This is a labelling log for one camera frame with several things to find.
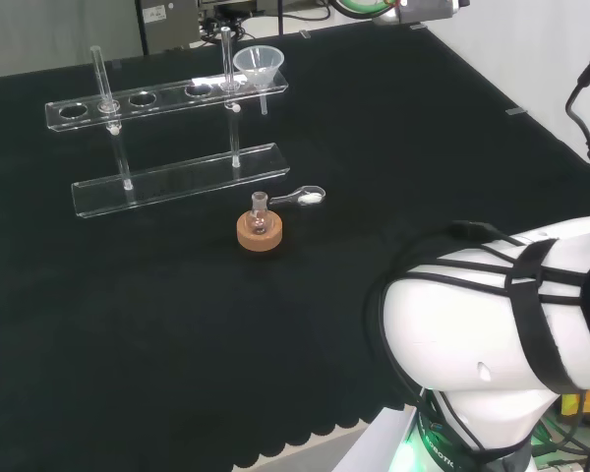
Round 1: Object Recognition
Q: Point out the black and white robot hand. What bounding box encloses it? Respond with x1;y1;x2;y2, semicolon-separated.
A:
372;0;471;27

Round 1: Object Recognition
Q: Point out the clear plastic funnel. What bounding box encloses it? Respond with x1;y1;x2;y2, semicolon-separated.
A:
232;45;287;117

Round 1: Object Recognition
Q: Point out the glass weighing funnel with powder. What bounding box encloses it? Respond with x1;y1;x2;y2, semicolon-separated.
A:
268;185;327;208

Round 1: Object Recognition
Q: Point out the clear acrylic funnel stand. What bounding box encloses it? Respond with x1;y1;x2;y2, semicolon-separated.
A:
44;27;291;220

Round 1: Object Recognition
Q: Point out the grey cabinet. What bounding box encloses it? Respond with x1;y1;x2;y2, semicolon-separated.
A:
135;0;204;57

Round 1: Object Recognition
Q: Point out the small round-bottom glass flask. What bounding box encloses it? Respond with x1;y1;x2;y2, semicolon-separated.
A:
248;191;272;236

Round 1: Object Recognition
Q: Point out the black bench cloth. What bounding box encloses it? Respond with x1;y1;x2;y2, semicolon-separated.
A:
0;22;590;472

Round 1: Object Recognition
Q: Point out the green cable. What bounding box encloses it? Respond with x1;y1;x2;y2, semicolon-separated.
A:
332;0;405;17

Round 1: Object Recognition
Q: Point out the cork ring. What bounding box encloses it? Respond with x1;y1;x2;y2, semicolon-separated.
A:
236;209;284;255

